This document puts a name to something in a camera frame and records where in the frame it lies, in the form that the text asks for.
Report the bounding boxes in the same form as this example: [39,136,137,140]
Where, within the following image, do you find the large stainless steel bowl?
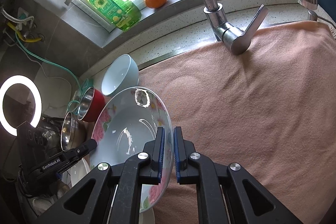
[60,112,87,151]

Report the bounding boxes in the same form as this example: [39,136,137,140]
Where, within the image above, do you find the floral deep plate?
[89,86,174,213]

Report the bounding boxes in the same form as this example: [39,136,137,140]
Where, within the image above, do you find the red steel bowl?
[77,87,105,122]

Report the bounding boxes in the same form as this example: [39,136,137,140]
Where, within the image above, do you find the light blue ceramic bowl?
[101,54,139,97]

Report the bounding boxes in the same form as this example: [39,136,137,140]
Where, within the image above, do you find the plain white plate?
[70,158,90,186]

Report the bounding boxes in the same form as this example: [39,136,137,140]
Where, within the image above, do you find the chrome kitchen faucet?
[203,0,318,56]

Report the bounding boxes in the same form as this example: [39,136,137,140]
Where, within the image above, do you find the peach towel mat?
[139,21,335,223]

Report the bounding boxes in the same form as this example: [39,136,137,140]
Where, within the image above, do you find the green dish soap bottle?
[86,0,141,32]

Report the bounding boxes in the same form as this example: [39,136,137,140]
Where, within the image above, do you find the ring light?
[1,75,42,136]

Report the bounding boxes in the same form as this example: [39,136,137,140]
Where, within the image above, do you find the teal hose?
[15,32,93,113]

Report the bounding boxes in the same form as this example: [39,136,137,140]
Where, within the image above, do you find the yellow gas hose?
[7,21,44,43]

